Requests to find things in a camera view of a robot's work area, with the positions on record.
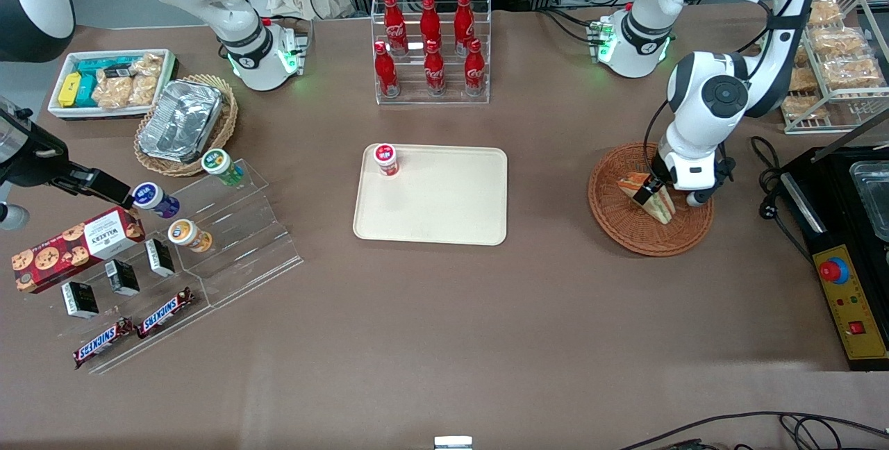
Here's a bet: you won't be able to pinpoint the black machine with yellow panel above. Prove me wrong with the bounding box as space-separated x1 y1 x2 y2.
778 147 889 372

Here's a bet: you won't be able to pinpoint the clear acrylic stepped riser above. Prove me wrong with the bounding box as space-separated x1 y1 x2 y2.
164 158 304 309
21 214 213 376

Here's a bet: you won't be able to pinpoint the red emergency stop button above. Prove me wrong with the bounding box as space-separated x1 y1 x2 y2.
818 256 850 285

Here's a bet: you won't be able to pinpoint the red cookie box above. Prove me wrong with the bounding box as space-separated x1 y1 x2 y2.
11 207 146 294

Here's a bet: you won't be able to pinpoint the yellow small box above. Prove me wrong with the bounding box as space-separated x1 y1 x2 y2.
58 72 83 108

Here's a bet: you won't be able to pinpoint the white rectangular plastic bin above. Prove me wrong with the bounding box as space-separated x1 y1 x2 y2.
47 49 178 121

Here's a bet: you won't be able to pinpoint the clear acrylic bottle rack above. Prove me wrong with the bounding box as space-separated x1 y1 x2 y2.
370 0 492 105

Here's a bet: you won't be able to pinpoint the small black box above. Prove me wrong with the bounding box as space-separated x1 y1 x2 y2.
144 238 176 278
105 259 141 297
61 281 99 319

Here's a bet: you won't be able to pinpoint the blue-lid purple cup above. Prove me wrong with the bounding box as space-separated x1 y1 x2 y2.
132 183 181 219

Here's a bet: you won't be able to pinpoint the triangular sandwich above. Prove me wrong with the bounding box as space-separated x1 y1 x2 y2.
617 172 676 226

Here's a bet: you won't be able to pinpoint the long teal box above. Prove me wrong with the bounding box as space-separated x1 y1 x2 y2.
75 56 136 77

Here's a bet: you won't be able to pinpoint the aluminium foil container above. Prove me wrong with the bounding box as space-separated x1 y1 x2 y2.
138 80 224 164

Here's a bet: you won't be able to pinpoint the cream plastic tray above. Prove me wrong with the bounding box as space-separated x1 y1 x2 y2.
353 144 508 247

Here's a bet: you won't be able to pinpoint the red-lid white cup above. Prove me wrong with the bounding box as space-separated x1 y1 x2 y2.
374 143 400 178

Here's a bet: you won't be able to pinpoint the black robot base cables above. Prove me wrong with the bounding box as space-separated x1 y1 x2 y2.
535 7 605 45

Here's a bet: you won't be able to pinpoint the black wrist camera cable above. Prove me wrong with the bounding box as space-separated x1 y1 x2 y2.
642 0 817 183

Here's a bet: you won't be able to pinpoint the red cola bottle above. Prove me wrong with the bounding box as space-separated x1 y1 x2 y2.
419 0 442 48
383 0 408 56
454 0 476 55
374 41 401 98
424 40 447 95
464 38 486 95

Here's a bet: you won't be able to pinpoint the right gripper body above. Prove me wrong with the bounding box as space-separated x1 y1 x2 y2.
0 98 74 188

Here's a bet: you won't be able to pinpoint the clear bag of snacks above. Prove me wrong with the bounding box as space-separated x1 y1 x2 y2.
92 75 134 110
128 53 165 107

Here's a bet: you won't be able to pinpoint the Snickers chocolate bar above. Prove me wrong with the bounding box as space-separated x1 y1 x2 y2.
136 287 195 339
73 318 134 369

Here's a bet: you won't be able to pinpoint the thin black cable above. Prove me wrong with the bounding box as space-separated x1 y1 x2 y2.
618 411 889 450

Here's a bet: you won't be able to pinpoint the stainless steel pan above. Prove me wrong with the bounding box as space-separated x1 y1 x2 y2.
849 160 889 242

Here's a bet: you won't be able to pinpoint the green-lid cup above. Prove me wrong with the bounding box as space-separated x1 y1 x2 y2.
201 149 245 187

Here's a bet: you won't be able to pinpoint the dark brown round wicker basket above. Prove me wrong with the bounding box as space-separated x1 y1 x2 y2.
588 142 715 257

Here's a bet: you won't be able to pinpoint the light tan wicker basket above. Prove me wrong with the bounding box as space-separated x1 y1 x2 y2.
134 74 239 178

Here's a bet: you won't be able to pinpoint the black power cable with plug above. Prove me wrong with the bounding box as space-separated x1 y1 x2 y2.
750 136 817 267

